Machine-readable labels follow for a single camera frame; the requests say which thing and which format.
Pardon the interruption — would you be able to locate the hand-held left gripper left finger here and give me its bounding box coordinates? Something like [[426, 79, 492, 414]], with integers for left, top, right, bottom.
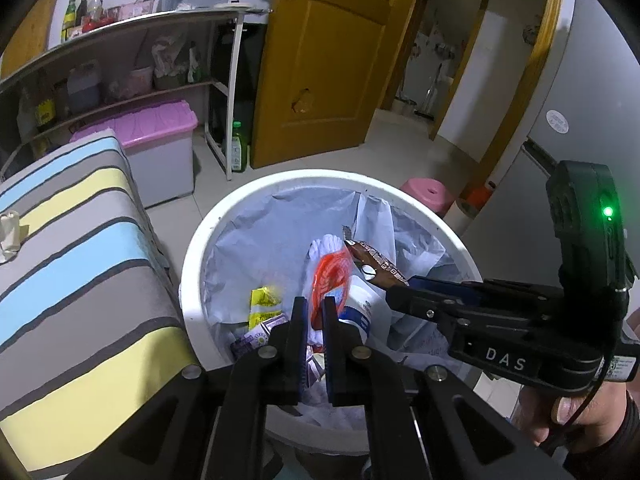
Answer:
[[65, 296, 309, 480]]

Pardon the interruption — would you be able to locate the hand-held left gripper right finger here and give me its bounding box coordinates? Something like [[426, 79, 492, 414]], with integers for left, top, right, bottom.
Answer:
[[321, 296, 576, 480]]

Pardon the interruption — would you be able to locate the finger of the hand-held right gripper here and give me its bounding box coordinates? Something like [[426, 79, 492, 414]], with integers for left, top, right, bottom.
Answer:
[[407, 275, 563, 307], [386, 282, 501, 331]]

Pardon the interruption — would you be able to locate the brown snack wrapper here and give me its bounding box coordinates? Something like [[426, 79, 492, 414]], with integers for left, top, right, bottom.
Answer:
[[341, 225, 412, 289]]

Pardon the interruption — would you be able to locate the red and white plastic bag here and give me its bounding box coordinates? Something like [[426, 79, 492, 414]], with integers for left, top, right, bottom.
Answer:
[[306, 234, 388, 346]]

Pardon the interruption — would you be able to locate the translucent bin liner bag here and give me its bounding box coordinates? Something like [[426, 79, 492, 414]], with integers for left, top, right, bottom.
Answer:
[[202, 187, 481, 426]]

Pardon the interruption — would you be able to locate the white round trash bin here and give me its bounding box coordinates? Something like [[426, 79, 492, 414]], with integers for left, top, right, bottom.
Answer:
[[179, 169, 483, 456]]

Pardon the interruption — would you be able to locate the person's right hand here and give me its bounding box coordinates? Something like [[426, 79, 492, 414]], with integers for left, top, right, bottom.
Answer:
[[515, 387, 635, 448]]

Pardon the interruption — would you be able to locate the purple packet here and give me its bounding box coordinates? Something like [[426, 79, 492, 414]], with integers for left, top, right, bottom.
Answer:
[[230, 314, 291, 357]]

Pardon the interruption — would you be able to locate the yellow packet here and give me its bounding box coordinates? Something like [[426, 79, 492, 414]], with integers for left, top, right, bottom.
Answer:
[[249, 286, 284, 331]]

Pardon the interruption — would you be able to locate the pink plastic stool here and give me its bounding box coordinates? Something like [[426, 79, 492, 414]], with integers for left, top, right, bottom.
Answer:
[[400, 178, 455, 219]]

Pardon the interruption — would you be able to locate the green plastic drink bottle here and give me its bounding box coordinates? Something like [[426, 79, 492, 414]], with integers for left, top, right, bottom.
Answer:
[[231, 119, 250, 173]]

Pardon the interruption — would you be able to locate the yellow wooden door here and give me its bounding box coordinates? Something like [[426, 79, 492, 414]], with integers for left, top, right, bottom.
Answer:
[[250, 0, 426, 170]]

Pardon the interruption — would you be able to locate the striped tablecloth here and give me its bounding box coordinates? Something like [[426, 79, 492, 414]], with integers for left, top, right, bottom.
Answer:
[[0, 129, 198, 476]]

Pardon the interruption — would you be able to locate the grey refrigerator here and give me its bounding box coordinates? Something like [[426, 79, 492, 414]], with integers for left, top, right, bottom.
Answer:
[[460, 0, 640, 281]]

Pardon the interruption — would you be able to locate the pink lidded storage box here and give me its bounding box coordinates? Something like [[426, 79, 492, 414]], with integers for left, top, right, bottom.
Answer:
[[70, 99, 199, 208]]

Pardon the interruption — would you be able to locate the green spray bottle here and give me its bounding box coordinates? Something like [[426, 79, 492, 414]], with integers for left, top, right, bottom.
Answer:
[[186, 42, 203, 85]]

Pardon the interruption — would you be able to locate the small white wrapper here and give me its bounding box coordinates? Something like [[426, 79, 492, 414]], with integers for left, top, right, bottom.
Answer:
[[0, 210, 22, 264]]

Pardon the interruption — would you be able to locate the pink plastic bag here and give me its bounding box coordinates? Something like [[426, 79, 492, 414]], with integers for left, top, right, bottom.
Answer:
[[107, 67, 153, 99]]

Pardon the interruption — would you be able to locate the purple plastic jug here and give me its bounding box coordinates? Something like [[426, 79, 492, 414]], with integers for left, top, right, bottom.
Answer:
[[66, 62, 103, 113]]

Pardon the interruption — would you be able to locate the yellow label oil bottle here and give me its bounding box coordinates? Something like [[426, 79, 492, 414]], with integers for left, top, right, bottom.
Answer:
[[35, 85, 56, 131]]

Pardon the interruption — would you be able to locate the metal shelf rack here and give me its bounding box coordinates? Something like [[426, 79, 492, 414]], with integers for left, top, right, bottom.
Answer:
[[0, 4, 273, 182]]

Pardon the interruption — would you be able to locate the green glass bottle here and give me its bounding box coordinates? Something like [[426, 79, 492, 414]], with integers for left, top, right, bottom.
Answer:
[[61, 0, 77, 43]]

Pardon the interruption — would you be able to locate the wooden door frame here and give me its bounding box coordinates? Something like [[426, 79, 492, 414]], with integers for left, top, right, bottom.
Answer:
[[380, 0, 566, 201]]

